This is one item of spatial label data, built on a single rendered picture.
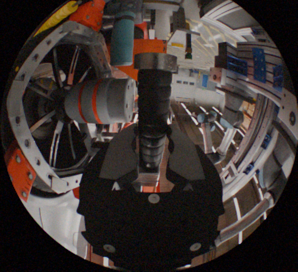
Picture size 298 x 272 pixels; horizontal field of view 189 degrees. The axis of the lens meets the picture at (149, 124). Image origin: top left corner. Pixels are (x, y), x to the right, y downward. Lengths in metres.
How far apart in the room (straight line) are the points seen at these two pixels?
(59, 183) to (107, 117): 0.22
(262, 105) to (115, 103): 0.70
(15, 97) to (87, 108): 0.21
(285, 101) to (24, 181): 0.57
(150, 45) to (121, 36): 0.36
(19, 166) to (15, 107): 0.09
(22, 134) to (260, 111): 0.84
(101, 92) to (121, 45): 0.20
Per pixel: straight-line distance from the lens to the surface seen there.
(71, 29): 0.31
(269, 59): 0.55
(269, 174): 0.53
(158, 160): 0.15
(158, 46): 0.73
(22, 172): 0.22
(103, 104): 0.25
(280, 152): 0.49
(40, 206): 0.55
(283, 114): 0.35
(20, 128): 0.21
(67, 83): 0.43
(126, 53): 0.38
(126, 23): 0.43
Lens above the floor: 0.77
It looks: 30 degrees up
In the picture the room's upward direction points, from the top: 178 degrees counter-clockwise
